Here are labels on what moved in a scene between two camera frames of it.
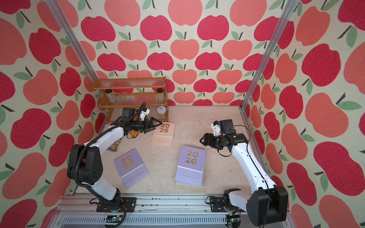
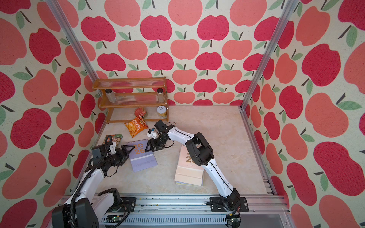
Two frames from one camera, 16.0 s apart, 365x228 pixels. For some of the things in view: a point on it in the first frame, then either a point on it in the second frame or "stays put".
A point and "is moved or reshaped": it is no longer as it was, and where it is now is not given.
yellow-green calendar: [189, 185] stays put
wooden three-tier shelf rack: [118, 93] stays put
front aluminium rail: [153, 212] stays put
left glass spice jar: [110, 96] stays put
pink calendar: [163, 134] is moved or reshaped
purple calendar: [130, 167] -> [140, 159]
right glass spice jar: [160, 95] stays put
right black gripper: [208, 140] -> [150, 143]
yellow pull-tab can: [162, 111] stays put
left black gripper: [146, 124] -> [123, 156]
